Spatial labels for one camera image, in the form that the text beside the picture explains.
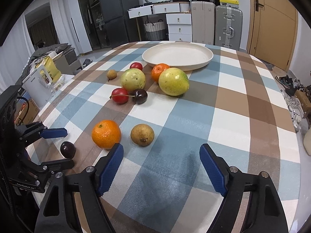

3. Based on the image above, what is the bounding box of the dark purple plum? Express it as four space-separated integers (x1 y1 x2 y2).
60 141 76 159

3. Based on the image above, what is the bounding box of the red cherry tomato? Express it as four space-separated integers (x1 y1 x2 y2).
130 62 143 70

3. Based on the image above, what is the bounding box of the brown pear-like fruit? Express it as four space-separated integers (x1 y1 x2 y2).
130 124 155 147

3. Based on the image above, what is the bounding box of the small tan longan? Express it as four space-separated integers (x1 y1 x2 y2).
107 70 118 80

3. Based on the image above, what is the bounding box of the checkered tablecloth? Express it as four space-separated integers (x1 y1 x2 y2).
37 42 301 232

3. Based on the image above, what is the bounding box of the white drawer cabinet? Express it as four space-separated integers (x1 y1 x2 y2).
128 2 192 42

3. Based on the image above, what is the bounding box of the silver suitcase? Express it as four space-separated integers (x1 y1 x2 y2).
214 5 243 50

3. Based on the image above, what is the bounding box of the black refrigerator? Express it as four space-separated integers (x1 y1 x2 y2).
99 0 139 48

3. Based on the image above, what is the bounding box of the dark cherry with stem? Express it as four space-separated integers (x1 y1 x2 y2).
130 89 148 104

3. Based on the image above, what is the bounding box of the small orange mandarin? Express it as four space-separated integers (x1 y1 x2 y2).
151 63 170 83

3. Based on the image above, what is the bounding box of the large orange mandarin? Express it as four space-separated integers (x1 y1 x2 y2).
92 120 121 150

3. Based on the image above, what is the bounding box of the wooden door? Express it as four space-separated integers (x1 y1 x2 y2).
247 0 298 71

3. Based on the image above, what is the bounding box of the red tomato with stem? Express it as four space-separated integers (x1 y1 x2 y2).
110 88 129 104

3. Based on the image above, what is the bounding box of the yellow snack bag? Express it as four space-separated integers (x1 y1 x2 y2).
35 56 62 83

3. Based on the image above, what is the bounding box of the woven laundry basket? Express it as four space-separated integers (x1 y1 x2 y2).
144 19 167 41

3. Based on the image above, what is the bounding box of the beige suitcase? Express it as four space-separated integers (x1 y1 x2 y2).
191 1 216 45

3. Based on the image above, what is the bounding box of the cream round plate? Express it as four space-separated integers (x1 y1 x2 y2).
142 42 214 72

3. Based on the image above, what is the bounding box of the green yellow guava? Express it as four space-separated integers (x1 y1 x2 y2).
120 68 146 91

